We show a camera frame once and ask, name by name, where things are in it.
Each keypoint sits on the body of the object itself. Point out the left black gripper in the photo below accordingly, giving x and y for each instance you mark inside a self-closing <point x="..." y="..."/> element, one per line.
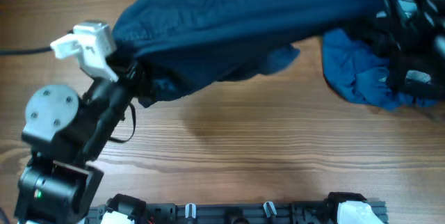
<point x="131" y="74"/>

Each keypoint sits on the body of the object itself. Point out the dark blue shorts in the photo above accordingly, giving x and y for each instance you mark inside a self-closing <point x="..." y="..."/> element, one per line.
<point x="186" y="45"/>

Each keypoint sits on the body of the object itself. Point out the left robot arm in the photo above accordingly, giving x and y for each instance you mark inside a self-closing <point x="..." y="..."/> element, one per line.
<point x="66" y="132"/>

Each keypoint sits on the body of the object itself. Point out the bright blue garment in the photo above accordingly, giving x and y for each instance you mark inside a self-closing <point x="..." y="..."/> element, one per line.
<point x="355" y="73"/>

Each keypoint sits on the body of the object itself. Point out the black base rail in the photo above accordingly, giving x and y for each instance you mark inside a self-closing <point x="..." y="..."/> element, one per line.
<point x="337" y="207"/>

